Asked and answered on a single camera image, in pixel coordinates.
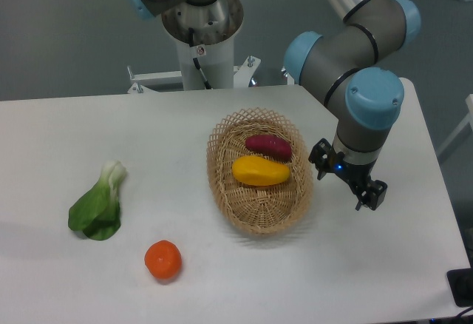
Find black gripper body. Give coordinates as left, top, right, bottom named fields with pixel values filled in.
left=328, top=149, right=378, bottom=195

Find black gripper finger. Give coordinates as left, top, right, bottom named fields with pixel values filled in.
left=355, top=180, right=388, bottom=211
left=308, top=138, right=333, bottom=180

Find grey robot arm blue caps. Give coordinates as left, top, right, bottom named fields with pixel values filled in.
left=129, top=0, right=421, bottom=209

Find yellow mango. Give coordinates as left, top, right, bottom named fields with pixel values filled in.
left=231, top=155, right=290, bottom=186

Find woven wicker basket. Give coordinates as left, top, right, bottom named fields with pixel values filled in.
left=206, top=107, right=313, bottom=235

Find purple sweet potato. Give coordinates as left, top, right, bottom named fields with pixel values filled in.
left=245, top=135, right=292, bottom=161

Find black device at table edge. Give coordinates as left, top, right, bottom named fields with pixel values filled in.
left=446, top=268, right=472, bottom=308

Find orange tangerine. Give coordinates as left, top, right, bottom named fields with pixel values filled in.
left=144, top=240, right=182, bottom=280

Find green bok choy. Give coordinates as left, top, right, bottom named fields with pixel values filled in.
left=67, top=161, right=127, bottom=241

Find white frame at right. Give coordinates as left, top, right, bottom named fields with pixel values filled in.
left=436, top=94, right=472, bottom=164

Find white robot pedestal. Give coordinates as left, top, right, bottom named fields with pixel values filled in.
left=126, top=0, right=296, bottom=94

